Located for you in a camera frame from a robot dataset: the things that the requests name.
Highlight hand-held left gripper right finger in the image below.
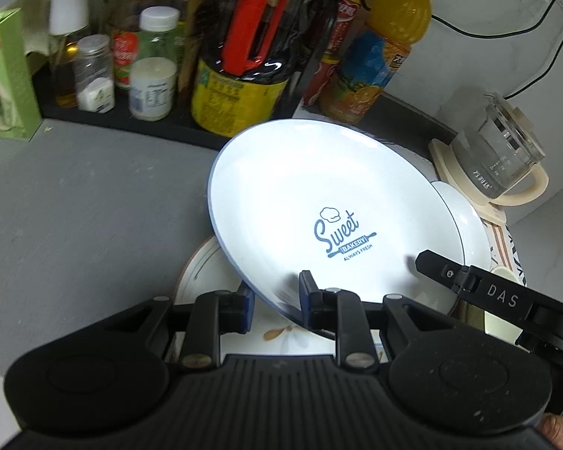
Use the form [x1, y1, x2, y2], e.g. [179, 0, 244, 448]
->
[298, 269, 456, 371]

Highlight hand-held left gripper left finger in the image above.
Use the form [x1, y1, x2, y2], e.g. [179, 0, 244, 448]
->
[120, 286, 257, 369]

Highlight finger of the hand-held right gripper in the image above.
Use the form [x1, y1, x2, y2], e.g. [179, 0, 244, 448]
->
[415, 250, 472, 294]

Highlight pale green bowl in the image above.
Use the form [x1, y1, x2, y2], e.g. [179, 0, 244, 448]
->
[483, 266, 527, 344]

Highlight white plate with blue print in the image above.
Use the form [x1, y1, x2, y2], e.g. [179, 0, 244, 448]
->
[208, 118, 492, 335]

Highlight person's right hand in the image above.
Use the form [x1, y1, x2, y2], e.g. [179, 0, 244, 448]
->
[537, 413, 563, 450]

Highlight white floral plate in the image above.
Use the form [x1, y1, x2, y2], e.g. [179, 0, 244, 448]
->
[173, 234, 386, 366]

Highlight patterned fringed cloth mat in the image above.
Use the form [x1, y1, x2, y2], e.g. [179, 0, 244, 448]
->
[477, 218, 529, 292]

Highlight plain white plate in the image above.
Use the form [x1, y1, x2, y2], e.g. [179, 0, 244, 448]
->
[385, 180, 493, 318]

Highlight cream kettle base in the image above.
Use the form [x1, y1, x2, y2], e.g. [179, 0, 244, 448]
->
[428, 138, 508, 226]

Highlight glass electric kettle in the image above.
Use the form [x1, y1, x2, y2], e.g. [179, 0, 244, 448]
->
[450, 93, 550, 207]

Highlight orange juice bottle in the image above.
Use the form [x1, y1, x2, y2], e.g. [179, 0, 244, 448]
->
[318, 0, 438, 125]

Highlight black metal kitchen rack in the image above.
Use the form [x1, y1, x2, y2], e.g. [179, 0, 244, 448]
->
[0, 0, 363, 152]

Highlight white powder jar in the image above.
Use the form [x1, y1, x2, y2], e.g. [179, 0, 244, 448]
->
[129, 7, 180, 122]

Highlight red label small bottle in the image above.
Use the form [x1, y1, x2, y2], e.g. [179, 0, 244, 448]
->
[111, 28, 142, 91]

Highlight spice jar with silver lid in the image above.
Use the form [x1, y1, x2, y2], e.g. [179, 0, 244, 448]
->
[72, 34, 116, 114]

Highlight clear tall bottle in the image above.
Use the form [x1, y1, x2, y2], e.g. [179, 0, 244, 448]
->
[176, 0, 208, 95]

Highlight green carton box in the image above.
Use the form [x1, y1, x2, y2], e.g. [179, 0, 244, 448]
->
[0, 8, 43, 141]

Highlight oil bottle with white cap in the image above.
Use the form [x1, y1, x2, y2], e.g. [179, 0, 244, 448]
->
[47, 0, 93, 110]

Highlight soy sauce jug red handle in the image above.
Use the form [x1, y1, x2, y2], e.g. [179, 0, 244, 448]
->
[191, 0, 321, 140]

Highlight black power cable with plug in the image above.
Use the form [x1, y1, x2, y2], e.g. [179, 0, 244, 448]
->
[502, 9, 563, 101]
[431, 0, 563, 39]

